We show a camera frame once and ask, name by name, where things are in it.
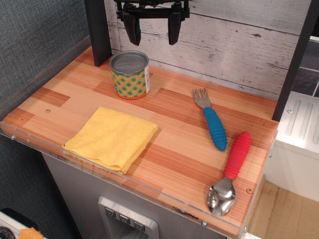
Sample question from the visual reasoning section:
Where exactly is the white toy sink unit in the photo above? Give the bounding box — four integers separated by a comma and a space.
263, 36, 319, 202

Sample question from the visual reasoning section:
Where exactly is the dark left post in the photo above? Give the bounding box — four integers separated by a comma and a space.
84, 0, 112, 66

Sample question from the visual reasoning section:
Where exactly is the dark right post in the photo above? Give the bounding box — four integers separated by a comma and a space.
272, 0, 319, 122

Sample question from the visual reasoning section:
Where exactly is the yellow folded cloth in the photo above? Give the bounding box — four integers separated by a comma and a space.
62, 107, 159, 174

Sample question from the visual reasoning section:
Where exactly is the green orange dotted can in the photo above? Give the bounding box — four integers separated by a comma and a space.
109, 50, 150, 100

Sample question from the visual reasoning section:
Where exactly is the dark post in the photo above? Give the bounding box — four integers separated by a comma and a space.
84, 0, 112, 66
272, 0, 319, 122

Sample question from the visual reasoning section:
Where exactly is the red handled spoon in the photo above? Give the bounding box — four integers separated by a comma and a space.
207, 131, 252, 216

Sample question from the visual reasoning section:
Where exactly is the clear acrylic edge guard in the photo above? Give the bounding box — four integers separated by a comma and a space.
0, 122, 248, 239

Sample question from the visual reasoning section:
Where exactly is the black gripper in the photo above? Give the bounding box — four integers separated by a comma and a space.
115, 0, 190, 46

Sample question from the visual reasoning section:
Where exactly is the blue handled fork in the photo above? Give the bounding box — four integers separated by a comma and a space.
192, 88, 228, 151

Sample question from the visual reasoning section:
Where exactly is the silver dispenser panel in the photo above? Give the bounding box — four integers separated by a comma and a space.
98, 196, 160, 239

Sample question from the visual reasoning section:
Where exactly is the orange black object corner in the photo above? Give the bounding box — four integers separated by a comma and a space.
0, 208, 38, 239

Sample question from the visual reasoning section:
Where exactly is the grey toy fridge front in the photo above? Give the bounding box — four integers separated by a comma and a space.
43, 154, 224, 239

